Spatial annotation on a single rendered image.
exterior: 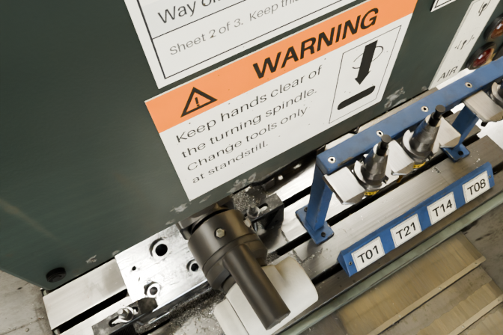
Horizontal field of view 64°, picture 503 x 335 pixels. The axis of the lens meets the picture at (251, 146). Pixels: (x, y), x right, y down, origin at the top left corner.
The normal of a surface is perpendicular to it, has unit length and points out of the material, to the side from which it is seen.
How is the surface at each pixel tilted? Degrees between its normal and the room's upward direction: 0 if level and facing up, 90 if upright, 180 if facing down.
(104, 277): 0
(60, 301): 0
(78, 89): 90
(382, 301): 7
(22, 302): 24
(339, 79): 90
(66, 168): 90
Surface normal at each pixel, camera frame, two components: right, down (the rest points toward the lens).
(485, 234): -0.40, -0.29
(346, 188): -0.05, -0.51
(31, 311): 0.31, -0.65
